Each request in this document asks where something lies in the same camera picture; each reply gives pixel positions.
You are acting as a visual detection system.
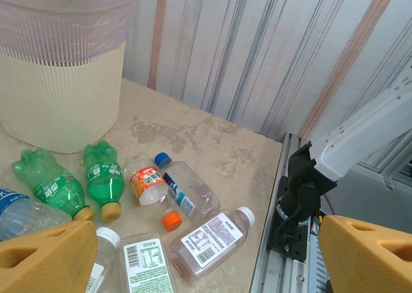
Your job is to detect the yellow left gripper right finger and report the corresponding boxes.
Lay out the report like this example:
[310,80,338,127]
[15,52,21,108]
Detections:
[318,214,412,293]

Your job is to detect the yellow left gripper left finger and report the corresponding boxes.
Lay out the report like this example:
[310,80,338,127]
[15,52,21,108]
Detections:
[0,220,99,293]

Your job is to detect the clear bottle blue label white cap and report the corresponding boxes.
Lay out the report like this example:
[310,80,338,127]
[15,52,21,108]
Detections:
[0,186,73,242]

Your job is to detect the green plastic bottle yellow cap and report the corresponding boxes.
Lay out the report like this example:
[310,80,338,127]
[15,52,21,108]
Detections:
[82,140,126,223]
[12,147,97,222]

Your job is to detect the capless bottle orange label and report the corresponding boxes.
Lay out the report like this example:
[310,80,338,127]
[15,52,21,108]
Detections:
[124,151,170,207]

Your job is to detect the orange bottle cap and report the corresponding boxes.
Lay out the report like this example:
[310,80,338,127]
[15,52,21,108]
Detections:
[161,211,183,232]

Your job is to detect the square bottle pink white label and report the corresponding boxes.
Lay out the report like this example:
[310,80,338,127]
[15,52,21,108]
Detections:
[169,206,256,281]

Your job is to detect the cream ribbed plastic bin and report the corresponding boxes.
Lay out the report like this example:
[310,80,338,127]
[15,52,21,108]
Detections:
[0,0,135,155]

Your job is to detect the pink-lined waste bin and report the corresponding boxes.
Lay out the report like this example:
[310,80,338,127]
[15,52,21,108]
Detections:
[0,0,135,68]

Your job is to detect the clear square bottle blue cap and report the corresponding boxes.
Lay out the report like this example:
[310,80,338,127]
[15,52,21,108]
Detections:
[153,152,222,222]

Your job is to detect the grey slotted cable duct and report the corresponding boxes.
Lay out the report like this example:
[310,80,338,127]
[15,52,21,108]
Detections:
[305,231,331,286]

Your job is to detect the red base wires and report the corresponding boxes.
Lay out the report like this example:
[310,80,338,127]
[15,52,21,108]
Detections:
[308,193,335,236]

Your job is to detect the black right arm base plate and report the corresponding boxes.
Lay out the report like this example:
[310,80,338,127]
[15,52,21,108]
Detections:
[266,175,312,261]

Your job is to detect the aluminium mounting rail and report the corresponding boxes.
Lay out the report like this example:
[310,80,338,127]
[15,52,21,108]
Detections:
[248,131,332,293]

